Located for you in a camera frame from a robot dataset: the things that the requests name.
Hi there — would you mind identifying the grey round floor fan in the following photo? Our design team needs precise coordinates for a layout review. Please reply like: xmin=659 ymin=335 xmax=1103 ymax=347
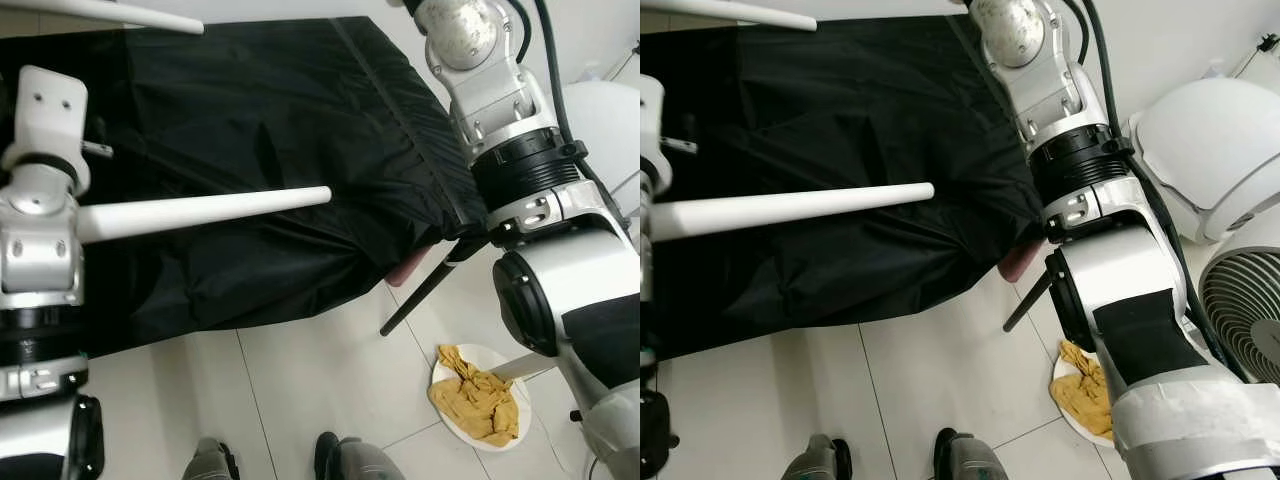
xmin=1195 ymin=235 xmax=1280 ymax=386

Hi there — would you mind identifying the white plastic chair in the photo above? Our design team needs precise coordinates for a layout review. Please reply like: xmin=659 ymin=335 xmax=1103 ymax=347
xmin=1128 ymin=75 xmax=1280 ymax=246
xmin=558 ymin=78 xmax=641 ymax=206

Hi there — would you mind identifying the white round bar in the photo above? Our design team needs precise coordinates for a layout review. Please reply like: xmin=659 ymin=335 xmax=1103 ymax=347
xmin=488 ymin=355 xmax=557 ymax=387

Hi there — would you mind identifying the yellow crumpled cloth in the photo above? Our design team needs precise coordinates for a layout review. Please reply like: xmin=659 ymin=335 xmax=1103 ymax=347
xmin=1050 ymin=340 xmax=1115 ymax=441
xmin=428 ymin=345 xmax=521 ymax=448

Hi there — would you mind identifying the white tapered plastic table leg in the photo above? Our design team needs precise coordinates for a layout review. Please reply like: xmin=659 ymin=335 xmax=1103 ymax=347
xmin=640 ymin=0 xmax=816 ymax=33
xmin=650 ymin=182 xmax=936 ymax=242
xmin=0 ymin=0 xmax=206 ymax=36
xmin=75 ymin=186 xmax=333 ymax=244

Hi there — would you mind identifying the black table cloth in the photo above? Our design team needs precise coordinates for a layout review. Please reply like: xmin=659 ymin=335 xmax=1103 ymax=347
xmin=0 ymin=15 xmax=491 ymax=356
xmin=640 ymin=15 xmax=1046 ymax=361

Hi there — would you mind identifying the white round basket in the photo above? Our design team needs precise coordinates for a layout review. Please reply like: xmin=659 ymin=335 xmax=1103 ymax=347
xmin=1050 ymin=340 xmax=1117 ymax=448
xmin=430 ymin=343 xmax=534 ymax=453

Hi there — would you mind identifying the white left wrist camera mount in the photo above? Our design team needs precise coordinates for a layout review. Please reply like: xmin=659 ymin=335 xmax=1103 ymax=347
xmin=0 ymin=65 xmax=91 ymax=196
xmin=640 ymin=75 xmax=669 ymax=171

